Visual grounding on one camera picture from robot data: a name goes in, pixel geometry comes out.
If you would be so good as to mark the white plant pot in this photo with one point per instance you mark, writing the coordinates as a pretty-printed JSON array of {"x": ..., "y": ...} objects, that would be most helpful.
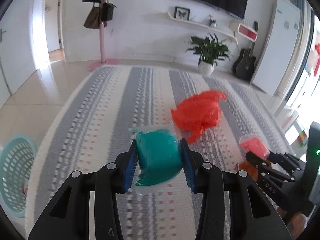
[{"x": 206, "y": 69}]

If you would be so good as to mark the white door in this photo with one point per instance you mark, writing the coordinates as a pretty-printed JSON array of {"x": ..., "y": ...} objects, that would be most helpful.
[{"x": 20, "y": 50}]

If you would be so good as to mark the orange packet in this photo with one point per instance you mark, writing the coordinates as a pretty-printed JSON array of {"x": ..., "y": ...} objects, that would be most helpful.
[{"x": 247, "y": 168}]

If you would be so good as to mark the white curved wall shelf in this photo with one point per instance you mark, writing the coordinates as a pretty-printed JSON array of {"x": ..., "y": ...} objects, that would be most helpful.
[{"x": 200, "y": 25}]

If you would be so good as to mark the small black hanging bag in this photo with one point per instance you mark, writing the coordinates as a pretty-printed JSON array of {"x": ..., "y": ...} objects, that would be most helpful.
[{"x": 108, "y": 11}]

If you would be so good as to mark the teal plastic basket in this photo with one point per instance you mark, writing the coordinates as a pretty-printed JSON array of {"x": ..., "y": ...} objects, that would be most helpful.
[{"x": 15, "y": 170}]

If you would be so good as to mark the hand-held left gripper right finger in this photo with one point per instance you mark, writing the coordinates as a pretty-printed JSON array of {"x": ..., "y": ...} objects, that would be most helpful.
[{"x": 187, "y": 165}]

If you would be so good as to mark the teal clay packet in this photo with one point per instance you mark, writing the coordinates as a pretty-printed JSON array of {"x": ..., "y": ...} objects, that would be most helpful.
[{"x": 157, "y": 155}]

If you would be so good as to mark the pink coat rack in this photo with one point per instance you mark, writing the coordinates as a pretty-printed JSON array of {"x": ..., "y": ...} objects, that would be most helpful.
[{"x": 102, "y": 42}]

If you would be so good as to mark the framed butterfly picture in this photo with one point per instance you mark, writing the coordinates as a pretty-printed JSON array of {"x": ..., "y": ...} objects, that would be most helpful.
[{"x": 182, "y": 13}]

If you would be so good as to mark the person's right hand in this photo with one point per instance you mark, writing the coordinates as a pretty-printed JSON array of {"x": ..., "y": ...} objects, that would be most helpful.
[{"x": 295, "y": 225}]

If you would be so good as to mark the colourful puzzle cube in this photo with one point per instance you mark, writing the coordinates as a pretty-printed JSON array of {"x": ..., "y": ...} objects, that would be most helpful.
[{"x": 303, "y": 138}]

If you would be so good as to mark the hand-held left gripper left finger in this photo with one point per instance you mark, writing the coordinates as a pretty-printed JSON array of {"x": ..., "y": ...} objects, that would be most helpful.
[{"x": 130, "y": 172}]

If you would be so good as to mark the orange plastic bag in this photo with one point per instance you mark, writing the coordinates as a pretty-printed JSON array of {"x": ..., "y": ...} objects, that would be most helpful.
[{"x": 197, "y": 115}]

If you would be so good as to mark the brown hanging bag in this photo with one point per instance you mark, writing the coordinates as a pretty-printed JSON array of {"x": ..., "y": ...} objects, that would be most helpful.
[{"x": 92, "y": 18}]

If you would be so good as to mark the white refrigerator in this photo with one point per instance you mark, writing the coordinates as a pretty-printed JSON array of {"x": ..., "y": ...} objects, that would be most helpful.
[{"x": 277, "y": 45}]

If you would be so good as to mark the white and red wall box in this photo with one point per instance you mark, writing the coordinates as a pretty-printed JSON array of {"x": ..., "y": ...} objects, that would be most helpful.
[{"x": 247, "y": 32}]

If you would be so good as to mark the red hanging knot ornament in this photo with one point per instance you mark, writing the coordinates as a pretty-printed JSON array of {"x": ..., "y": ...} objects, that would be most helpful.
[{"x": 317, "y": 60}]

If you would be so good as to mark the striped woven mat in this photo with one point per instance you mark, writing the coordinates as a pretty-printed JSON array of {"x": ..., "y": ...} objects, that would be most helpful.
[{"x": 125, "y": 105}]

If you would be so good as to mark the black acoustic guitar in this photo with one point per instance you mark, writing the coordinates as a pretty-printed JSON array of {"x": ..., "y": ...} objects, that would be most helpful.
[{"x": 245, "y": 65}]

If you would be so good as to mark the green potted plant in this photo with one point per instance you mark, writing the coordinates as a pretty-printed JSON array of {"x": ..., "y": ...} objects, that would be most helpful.
[{"x": 210, "y": 48}]

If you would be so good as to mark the small figurine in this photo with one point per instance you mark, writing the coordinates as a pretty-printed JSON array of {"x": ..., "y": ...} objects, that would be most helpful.
[{"x": 212, "y": 22}]

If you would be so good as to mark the pink clay packet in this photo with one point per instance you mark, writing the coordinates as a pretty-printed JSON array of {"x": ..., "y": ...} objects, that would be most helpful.
[{"x": 252, "y": 145}]

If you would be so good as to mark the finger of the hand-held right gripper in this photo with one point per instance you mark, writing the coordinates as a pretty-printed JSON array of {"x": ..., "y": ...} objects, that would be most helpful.
[
  {"x": 265, "y": 173},
  {"x": 287, "y": 161}
]

